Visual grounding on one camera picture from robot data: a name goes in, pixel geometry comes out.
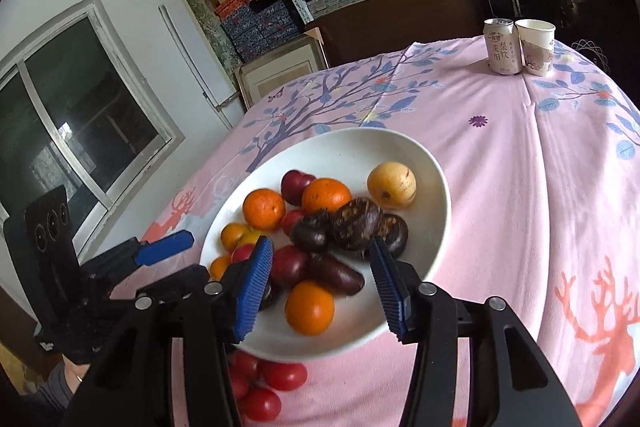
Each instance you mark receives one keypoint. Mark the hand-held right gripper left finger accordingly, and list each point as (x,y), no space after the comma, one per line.
(255,292)

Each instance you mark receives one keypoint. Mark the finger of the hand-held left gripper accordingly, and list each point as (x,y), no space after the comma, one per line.
(165,247)
(185,277)

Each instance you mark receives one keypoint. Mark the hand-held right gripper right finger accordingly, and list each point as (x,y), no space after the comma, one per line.
(387,292)

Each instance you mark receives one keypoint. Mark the small orange tangerine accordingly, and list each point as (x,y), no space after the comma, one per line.
(310,314)
(218,267)
(234,235)
(263,208)

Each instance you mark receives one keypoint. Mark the tiny yellow kumquat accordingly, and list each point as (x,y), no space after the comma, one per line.
(251,238)

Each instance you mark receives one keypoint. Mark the pale yellow round fruit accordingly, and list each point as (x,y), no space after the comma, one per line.
(391,185)

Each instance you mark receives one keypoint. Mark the large orange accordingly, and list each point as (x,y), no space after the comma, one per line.
(326,196)

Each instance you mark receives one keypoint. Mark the white ceramic plate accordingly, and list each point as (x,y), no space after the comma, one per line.
(350,157)

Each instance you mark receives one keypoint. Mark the person's left forearm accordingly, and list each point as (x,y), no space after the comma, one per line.
(57,387)

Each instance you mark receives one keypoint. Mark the white framed sliding window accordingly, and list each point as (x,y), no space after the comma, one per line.
(75,117)

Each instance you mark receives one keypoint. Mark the pink printed tablecloth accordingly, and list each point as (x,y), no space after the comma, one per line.
(500,182)

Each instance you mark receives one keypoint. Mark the white leaning board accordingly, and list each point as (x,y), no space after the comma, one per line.
(200,67)

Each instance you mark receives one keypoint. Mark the green marbled board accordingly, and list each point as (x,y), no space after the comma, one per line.
(212,32)

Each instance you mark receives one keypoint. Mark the pile of blue floral cartons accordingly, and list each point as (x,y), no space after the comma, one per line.
(260,32)

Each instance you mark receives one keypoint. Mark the pale drink can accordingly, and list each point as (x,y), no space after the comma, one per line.
(501,47)

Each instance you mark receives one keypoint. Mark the dark wooden cabinet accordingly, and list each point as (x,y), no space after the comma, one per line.
(400,22)

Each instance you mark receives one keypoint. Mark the white paper cup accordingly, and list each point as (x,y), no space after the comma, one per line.
(537,49)

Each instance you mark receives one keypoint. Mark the pale wooden picture frame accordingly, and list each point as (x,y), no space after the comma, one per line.
(280,72)

